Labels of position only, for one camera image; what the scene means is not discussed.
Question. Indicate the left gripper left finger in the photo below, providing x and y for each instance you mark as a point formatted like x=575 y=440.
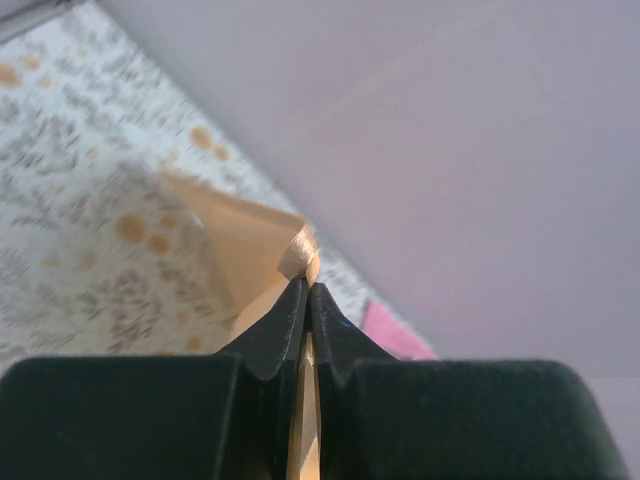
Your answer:
x=222 y=416

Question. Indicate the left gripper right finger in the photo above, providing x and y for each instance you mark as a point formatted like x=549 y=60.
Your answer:
x=383 y=418

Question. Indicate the orange satin napkin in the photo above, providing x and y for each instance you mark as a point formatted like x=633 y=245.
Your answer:
x=258 y=250

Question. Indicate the pink floral placemat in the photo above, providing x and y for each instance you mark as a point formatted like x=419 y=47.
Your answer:
x=391 y=335

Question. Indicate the floral patterned tablecloth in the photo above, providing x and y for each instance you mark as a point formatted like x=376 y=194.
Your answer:
x=97 y=256

